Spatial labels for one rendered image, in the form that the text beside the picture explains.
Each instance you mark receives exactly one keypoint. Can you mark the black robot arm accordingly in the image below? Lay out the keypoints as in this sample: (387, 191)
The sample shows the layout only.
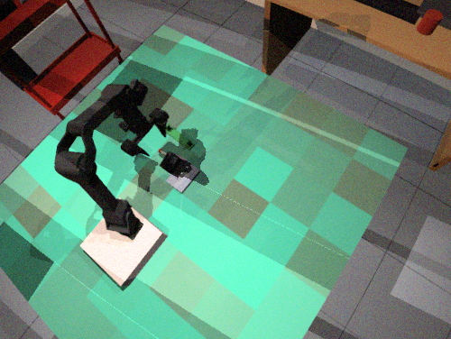
(81, 167)

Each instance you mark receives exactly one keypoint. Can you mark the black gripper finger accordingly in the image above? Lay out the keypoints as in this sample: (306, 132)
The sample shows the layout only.
(142, 151)
(162, 127)

